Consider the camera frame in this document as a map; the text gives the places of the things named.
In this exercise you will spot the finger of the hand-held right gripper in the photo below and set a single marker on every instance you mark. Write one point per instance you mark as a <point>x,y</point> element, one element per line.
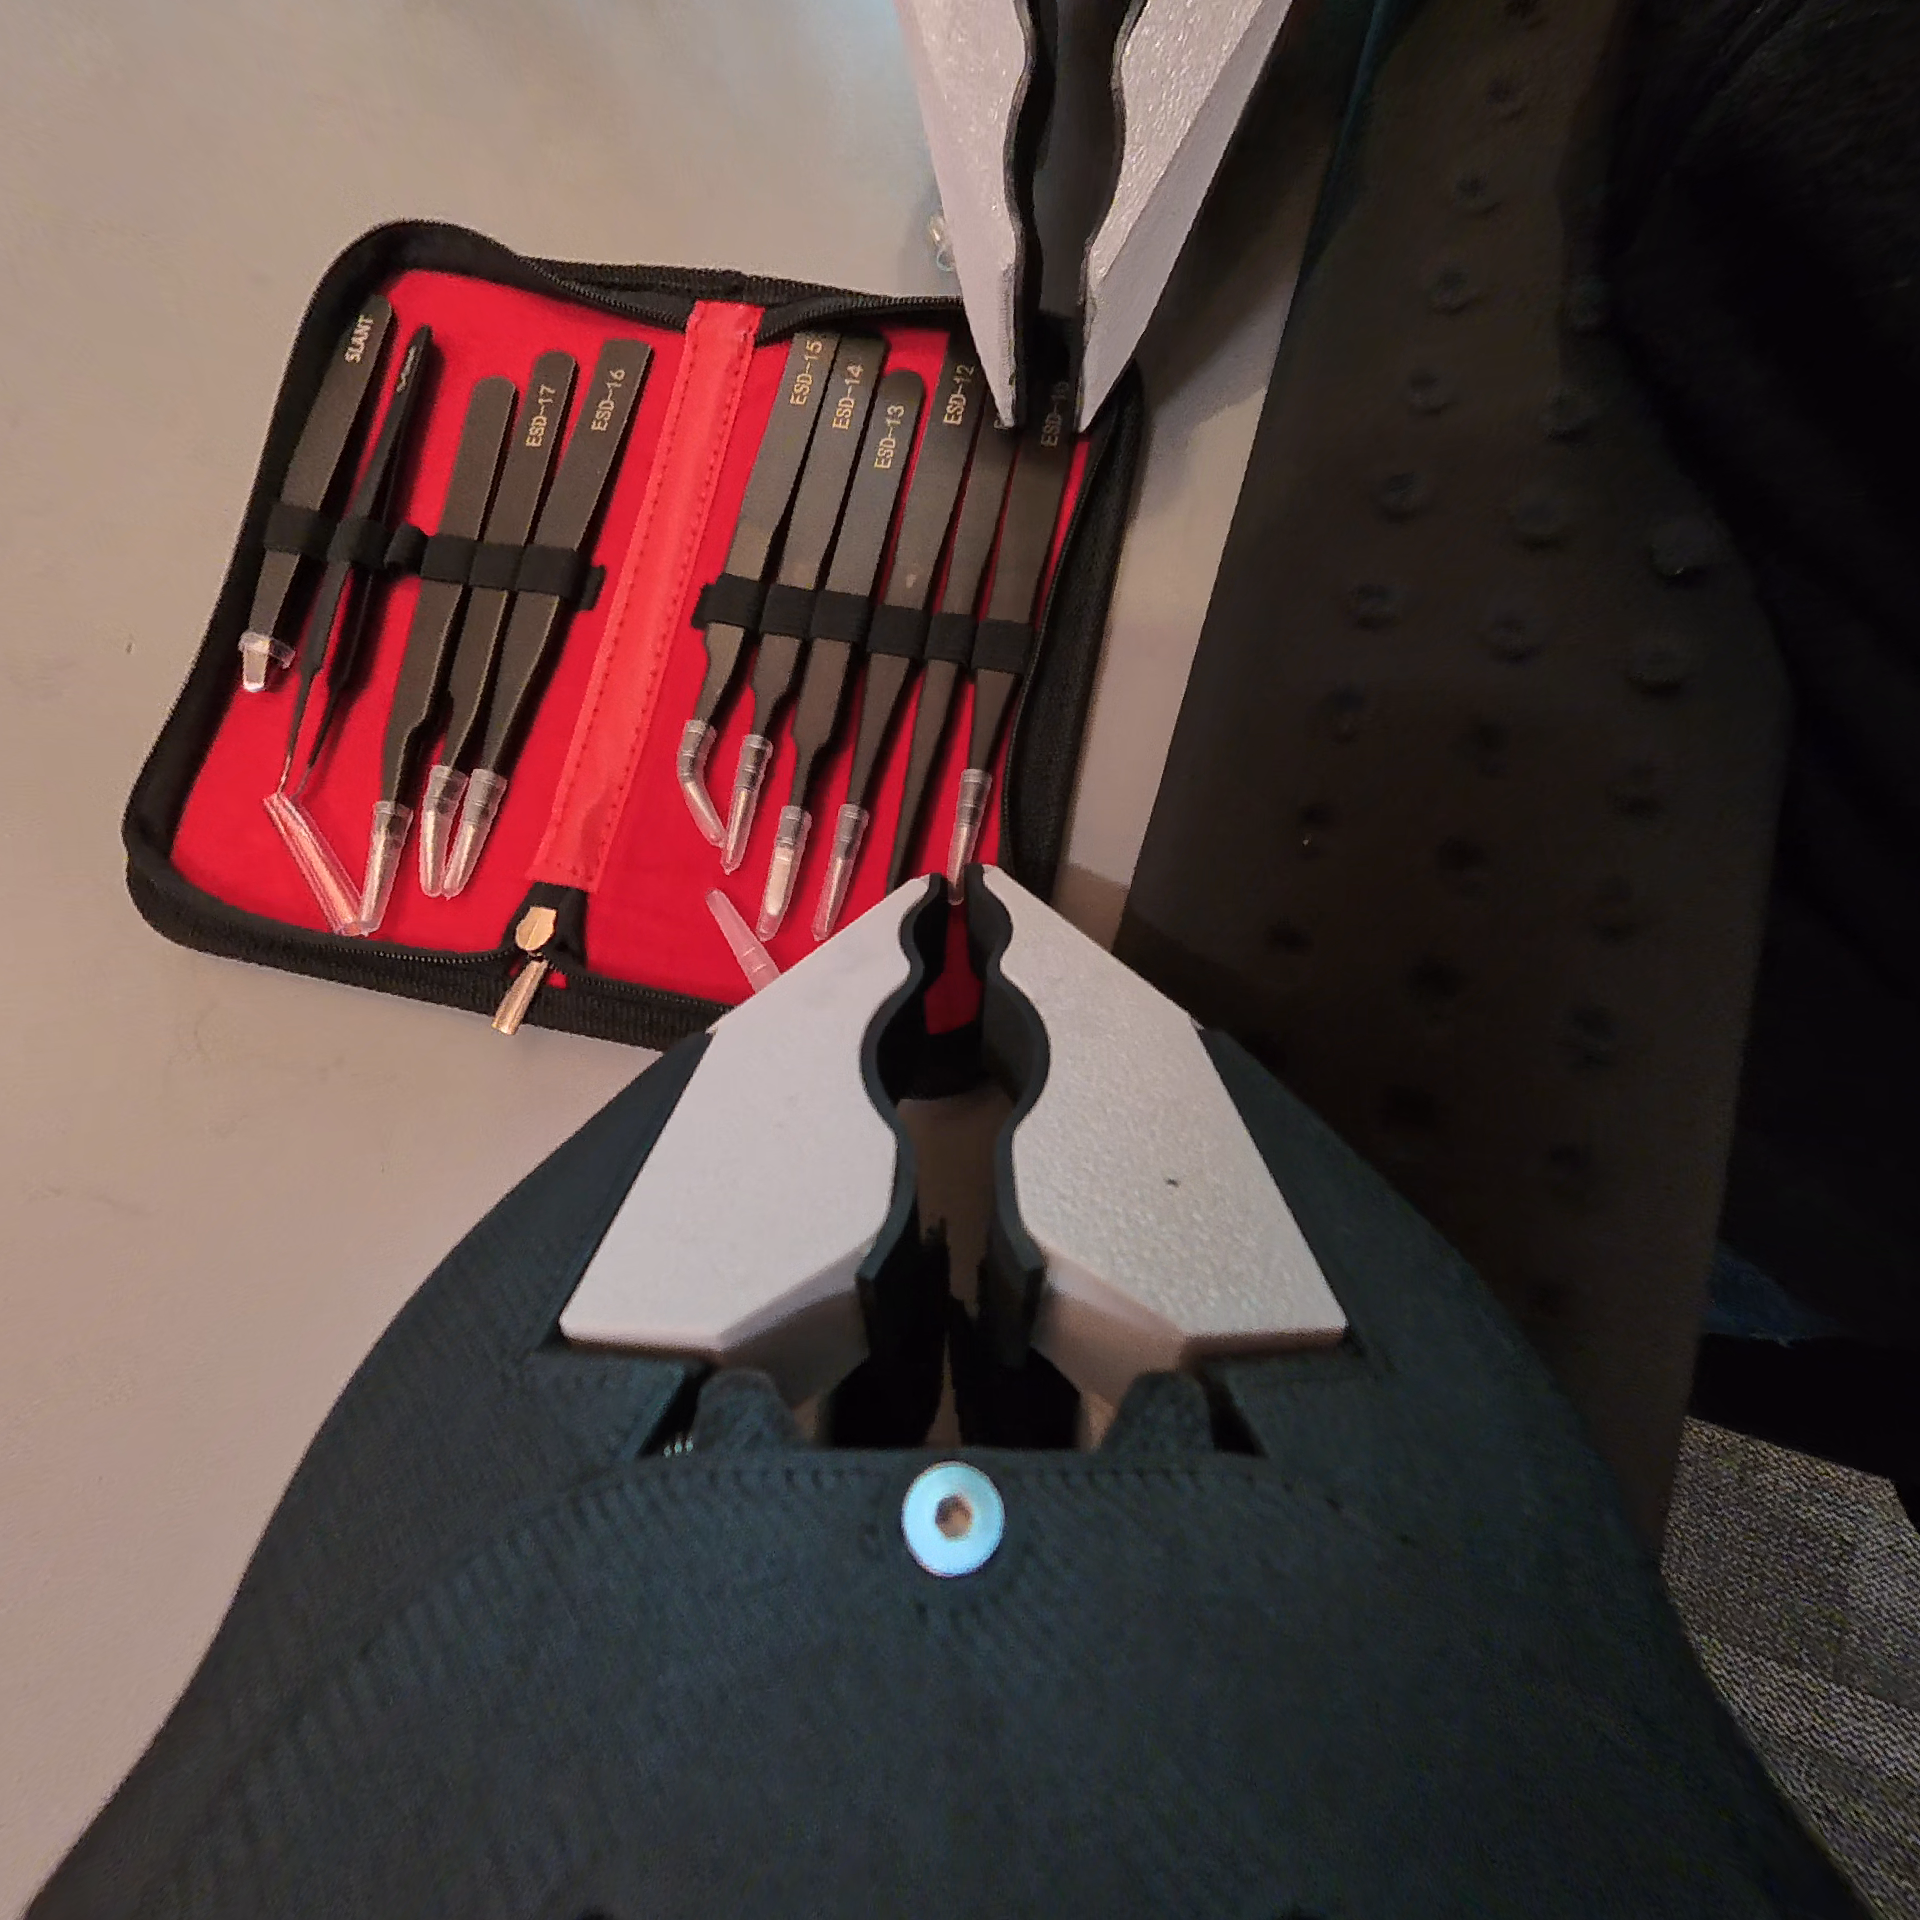
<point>1186,122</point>
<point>986,151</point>

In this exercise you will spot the set of black tweezers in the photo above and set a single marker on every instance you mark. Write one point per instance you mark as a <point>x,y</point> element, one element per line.
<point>795,541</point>

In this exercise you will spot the black red tweezers case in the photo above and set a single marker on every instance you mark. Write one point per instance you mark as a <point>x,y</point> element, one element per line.
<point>645,603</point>

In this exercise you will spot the black straight fine tweezers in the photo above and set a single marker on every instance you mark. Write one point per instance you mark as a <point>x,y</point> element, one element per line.
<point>1005,603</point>

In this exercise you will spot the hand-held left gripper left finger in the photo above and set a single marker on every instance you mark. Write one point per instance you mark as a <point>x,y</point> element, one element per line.
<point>721,1202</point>

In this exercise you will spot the long clear tip sleeve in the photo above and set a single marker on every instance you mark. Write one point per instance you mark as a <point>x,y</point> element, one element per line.
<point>323,865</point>

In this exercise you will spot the black perforated wrist rest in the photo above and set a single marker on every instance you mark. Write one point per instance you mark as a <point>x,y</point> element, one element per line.
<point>1441,751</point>

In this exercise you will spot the clear tweezers tip cap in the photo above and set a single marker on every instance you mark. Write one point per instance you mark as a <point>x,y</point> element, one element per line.
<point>741,938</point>

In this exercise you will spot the black needle-tip tweezers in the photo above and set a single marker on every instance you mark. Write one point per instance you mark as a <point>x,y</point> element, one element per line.
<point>354,572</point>

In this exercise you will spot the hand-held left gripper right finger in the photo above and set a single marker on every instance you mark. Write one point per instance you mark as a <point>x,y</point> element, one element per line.
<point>1186,1202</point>

